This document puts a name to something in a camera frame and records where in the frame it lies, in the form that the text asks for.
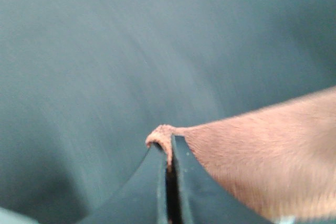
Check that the brown towel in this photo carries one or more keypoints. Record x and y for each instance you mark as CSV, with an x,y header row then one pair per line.
x,y
278,160

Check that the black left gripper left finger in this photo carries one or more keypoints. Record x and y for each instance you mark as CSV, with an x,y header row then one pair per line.
x,y
142,199

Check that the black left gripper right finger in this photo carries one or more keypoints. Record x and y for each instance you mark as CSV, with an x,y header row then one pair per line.
x,y
201,198

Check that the black table cloth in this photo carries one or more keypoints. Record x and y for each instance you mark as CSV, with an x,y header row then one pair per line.
x,y
83,82

